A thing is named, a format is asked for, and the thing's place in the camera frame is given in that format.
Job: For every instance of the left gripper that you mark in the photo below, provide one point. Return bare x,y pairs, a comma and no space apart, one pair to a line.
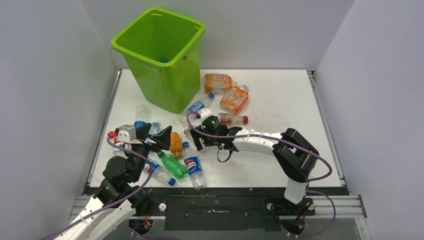
162,139

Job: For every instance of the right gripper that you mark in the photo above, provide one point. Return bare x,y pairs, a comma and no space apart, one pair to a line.
197,136

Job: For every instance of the small orange juice bottle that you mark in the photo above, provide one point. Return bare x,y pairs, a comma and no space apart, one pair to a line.
176,146

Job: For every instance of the crushed orange label bottle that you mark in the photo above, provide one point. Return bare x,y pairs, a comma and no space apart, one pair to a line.
235,99

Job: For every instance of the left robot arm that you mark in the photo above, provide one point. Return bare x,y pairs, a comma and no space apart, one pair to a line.
116,199

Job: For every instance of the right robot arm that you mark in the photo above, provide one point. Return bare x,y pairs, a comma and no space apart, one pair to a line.
295,155

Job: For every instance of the green plastic bin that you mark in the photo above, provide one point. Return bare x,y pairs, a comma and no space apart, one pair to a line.
159,34

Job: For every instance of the blue label clear bottle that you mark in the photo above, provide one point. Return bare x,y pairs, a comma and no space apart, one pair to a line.
142,115

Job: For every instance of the red cap tea bottle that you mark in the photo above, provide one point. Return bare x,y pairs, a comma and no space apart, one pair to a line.
229,119

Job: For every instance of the green plastic bottle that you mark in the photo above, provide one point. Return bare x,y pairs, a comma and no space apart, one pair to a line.
173,165

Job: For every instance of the Pepsi bottle blue cap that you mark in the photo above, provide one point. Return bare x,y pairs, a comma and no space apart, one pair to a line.
159,173

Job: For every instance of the red label Nongfu bottle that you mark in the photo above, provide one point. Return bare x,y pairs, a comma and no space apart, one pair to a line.
116,152

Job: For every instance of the Pepsi bottle blue label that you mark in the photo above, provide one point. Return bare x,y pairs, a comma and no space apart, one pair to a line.
193,166

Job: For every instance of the large orange label bottle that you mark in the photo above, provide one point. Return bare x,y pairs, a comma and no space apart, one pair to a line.
218,83

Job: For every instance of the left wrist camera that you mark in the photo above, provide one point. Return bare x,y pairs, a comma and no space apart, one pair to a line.
123,134

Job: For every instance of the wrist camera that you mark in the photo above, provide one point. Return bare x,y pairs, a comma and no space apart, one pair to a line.
202,115
123,134

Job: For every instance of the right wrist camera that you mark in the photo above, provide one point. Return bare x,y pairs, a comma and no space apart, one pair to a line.
202,115

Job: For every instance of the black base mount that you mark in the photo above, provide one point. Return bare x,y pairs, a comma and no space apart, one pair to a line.
219,209

